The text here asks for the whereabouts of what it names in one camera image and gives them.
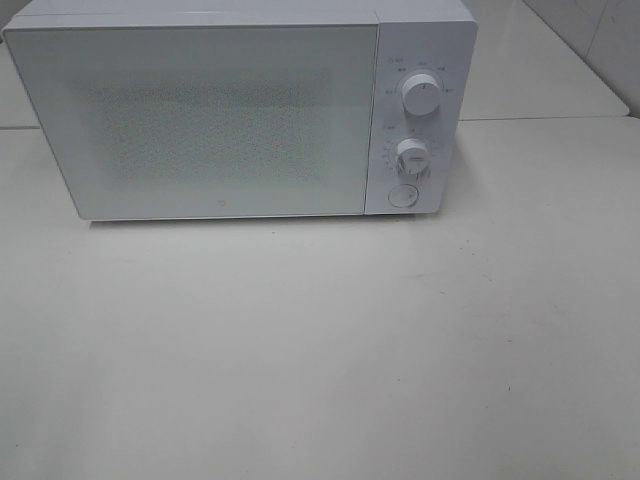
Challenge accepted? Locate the round door release button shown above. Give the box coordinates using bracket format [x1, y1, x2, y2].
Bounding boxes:
[388, 184, 419, 208]

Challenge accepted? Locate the white microwave knob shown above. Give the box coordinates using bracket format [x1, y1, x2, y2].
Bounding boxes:
[401, 72, 442, 116]
[396, 138, 430, 175]

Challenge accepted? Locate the white microwave door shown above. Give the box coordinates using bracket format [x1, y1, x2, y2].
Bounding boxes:
[7, 25, 377, 220]

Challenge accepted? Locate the white microwave oven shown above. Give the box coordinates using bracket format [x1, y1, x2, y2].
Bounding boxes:
[2, 1, 478, 215]

